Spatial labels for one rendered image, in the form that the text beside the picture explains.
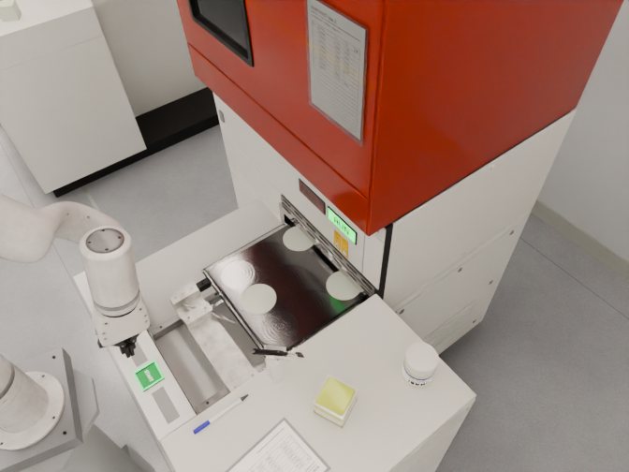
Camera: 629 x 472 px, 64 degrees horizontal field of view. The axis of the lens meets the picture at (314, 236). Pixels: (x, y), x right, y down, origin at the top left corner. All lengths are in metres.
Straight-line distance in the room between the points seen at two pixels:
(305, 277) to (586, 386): 1.46
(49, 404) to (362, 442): 0.77
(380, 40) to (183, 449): 0.90
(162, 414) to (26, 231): 0.57
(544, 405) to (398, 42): 1.84
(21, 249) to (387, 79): 0.62
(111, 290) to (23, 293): 1.98
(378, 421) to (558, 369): 1.42
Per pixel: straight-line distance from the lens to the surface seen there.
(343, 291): 1.40
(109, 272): 0.91
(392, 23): 0.80
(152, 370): 1.29
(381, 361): 1.23
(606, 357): 2.60
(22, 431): 1.45
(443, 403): 1.21
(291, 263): 1.46
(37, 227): 0.86
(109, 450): 1.76
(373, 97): 0.86
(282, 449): 1.15
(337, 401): 1.11
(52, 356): 1.52
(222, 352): 1.36
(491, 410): 2.30
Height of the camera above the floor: 2.07
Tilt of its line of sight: 50 degrees down
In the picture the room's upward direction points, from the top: 3 degrees counter-clockwise
